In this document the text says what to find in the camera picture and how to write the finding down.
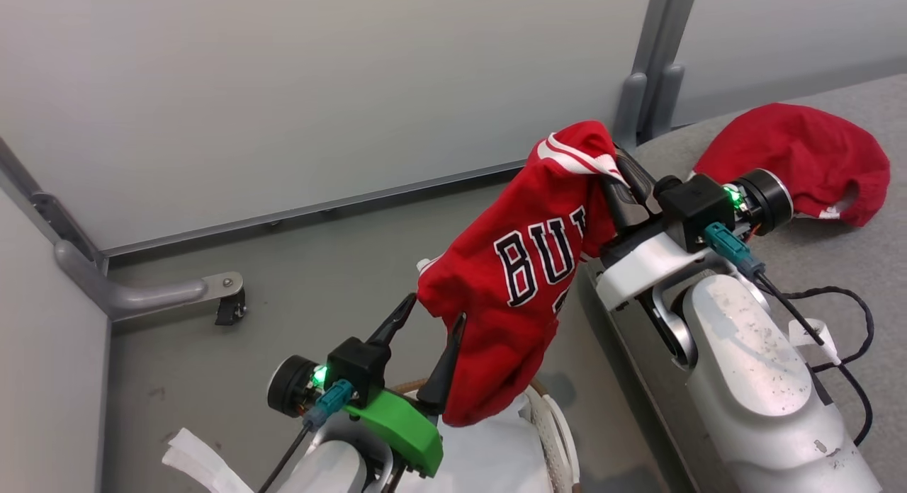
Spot grey rounded post foot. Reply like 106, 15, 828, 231
613, 72, 649, 151
648, 62, 686, 140

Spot black caster wheel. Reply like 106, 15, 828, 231
215, 291, 247, 327

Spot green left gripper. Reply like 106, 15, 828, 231
346, 293, 467, 478

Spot aluminium partition bottom rail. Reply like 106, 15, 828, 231
105, 160, 529, 257

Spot grey tubular partition foot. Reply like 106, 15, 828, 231
55, 239, 245, 322

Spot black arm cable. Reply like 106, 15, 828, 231
704, 222, 876, 448
257, 380, 355, 493

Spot white cable tag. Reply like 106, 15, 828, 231
789, 318, 841, 366

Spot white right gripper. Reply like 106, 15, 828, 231
595, 152, 738, 312

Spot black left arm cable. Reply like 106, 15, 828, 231
257, 380, 355, 493

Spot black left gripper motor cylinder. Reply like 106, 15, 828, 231
267, 355, 330, 417

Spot red shorts with white trim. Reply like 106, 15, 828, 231
691, 102, 891, 228

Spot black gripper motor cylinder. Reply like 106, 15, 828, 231
737, 168, 795, 233
267, 355, 330, 417

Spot white laundry basket brown rim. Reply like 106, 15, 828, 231
386, 378, 582, 493

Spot red Bulls jersey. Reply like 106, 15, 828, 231
417, 120, 631, 428

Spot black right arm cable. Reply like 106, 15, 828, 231
704, 222, 876, 448

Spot white clothing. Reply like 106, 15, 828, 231
395, 396, 562, 493

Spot white fabric strip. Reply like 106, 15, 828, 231
162, 428, 254, 493

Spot grey fabric sofa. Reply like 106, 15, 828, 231
578, 74, 907, 493

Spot grey partition post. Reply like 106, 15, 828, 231
631, 0, 702, 143

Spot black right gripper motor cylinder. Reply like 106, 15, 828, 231
737, 168, 795, 233

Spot grey partition frame bar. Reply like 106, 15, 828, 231
0, 135, 111, 274

